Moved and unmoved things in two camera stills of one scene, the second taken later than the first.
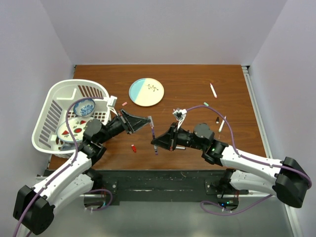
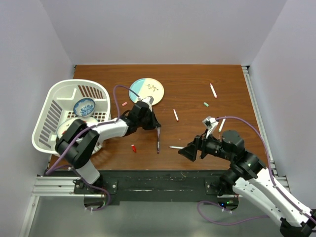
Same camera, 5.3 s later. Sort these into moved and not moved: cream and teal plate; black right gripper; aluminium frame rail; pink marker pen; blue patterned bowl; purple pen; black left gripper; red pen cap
Moved: black left gripper; purple pen; black right gripper
Not moved: cream and teal plate; aluminium frame rail; pink marker pen; red pen cap; blue patterned bowl
